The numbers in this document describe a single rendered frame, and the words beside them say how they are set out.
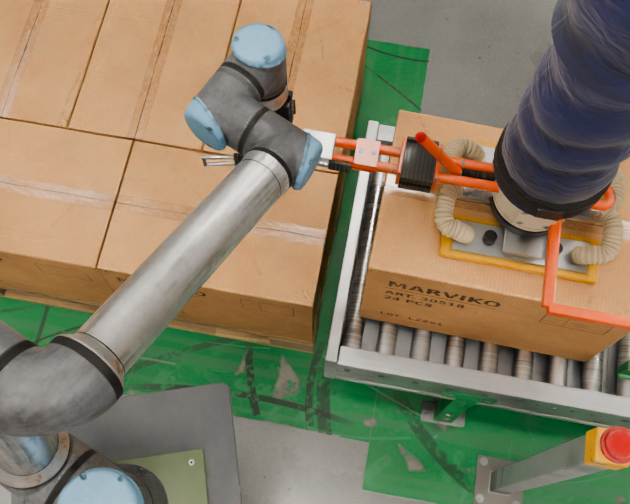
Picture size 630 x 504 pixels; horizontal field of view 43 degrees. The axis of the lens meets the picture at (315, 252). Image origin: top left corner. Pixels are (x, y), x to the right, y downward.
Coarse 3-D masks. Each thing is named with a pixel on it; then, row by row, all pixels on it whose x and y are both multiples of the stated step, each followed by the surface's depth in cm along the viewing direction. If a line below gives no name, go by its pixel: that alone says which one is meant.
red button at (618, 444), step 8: (608, 432) 151; (616, 432) 150; (624, 432) 150; (600, 440) 151; (608, 440) 150; (616, 440) 150; (624, 440) 150; (608, 448) 149; (616, 448) 149; (624, 448) 149; (608, 456) 149; (616, 456) 149; (624, 456) 149
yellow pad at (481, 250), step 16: (480, 224) 172; (496, 224) 172; (448, 240) 171; (480, 240) 171; (496, 240) 171; (544, 240) 171; (560, 240) 171; (576, 240) 171; (592, 240) 171; (448, 256) 171; (464, 256) 170; (480, 256) 170; (496, 256) 169; (512, 256) 169; (544, 256) 169; (560, 256) 169; (528, 272) 170; (560, 272) 169; (576, 272) 169; (592, 272) 169
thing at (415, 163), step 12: (408, 144) 165; (408, 156) 164; (420, 156) 164; (432, 156) 164; (408, 168) 163; (420, 168) 163; (432, 168) 163; (396, 180) 165; (408, 180) 162; (420, 180) 161; (432, 180) 161
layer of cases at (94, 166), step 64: (0, 0) 244; (64, 0) 244; (128, 0) 244; (192, 0) 244; (256, 0) 244; (320, 0) 244; (0, 64) 236; (64, 64) 236; (128, 64) 236; (192, 64) 236; (320, 64) 236; (0, 128) 228; (64, 128) 229; (128, 128) 228; (320, 128) 229; (0, 192) 221; (64, 192) 221; (128, 192) 221; (192, 192) 222; (320, 192) 222; (0, 256) 220; (64, 256) 215; (128, 256) 215; (256, 256) 215; (320, 256) 215; (192, 320) 249; (256, 320) 235
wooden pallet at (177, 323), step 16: (336, 224) 266; (0, 288) 261; (48, 304) 265; (64, 304) 264; (80, 304) 264; (96, 304) 252; (320, 304) 252; (176, 320) 263; (224, 336) 261; (240, 336) 261; (256, 336) 261; (272, 336) 249
